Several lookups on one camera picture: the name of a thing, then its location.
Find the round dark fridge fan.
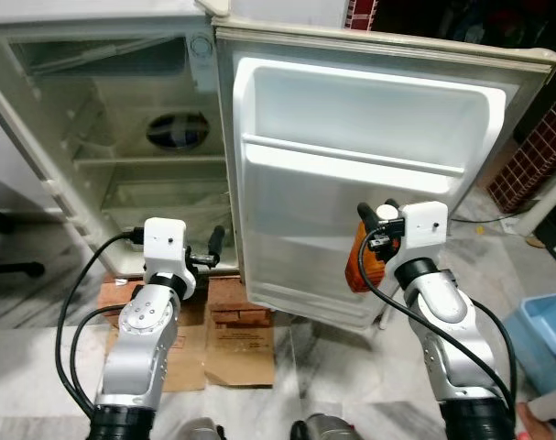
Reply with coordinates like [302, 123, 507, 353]
[147, 112, 212, 151]

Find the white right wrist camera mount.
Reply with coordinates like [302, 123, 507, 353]
[376, 201, 450, 269]

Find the grey robot foot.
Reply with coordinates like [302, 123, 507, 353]
[180, 418, 226, 440]
[289, 412, 357, 440]

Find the red brick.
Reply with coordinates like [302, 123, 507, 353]
[98, 275, 148, 318]
[207, 275, 262, 328]

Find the grey robot right foot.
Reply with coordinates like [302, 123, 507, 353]
[289, 412, 357, 440]

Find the small white table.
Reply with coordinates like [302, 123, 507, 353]
[510, 170, 556, 241]

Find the light blue plastic bin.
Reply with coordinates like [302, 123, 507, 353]
[500, 291, 556, 395]

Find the white fridge door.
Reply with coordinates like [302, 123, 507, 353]
[213, 23, 556, 333]

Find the black chair base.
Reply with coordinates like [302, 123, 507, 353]
[0, 206, 46, 281]

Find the thin black power cord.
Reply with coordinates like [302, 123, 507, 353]
[450, 215, 512, 226]

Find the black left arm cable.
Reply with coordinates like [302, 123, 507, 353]
[56, 229, 148, 420]
[69, 302, 132, 410]

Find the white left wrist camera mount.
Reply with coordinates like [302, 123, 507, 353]
[142, 217, 198, 299]

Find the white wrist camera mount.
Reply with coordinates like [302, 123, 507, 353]
[142, 217, 198, 299]
[376, 201, 450, 269]

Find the person's foot grey trouser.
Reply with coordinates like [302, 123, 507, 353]
[514, 389, 556, 440]

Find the white freezer door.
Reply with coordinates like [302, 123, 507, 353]
[195, 0, 354, 30]

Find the clear fridge shelf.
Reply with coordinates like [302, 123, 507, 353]
[71, 153, 233, 186]

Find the black power adapter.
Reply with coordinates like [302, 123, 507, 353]
[532, 220, 556, 269]

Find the brown printed cardboard sheet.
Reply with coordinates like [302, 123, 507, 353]
[204, 321, 277, 389]

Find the grey robot left foot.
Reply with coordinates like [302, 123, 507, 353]
[180, 418, 226, 440]

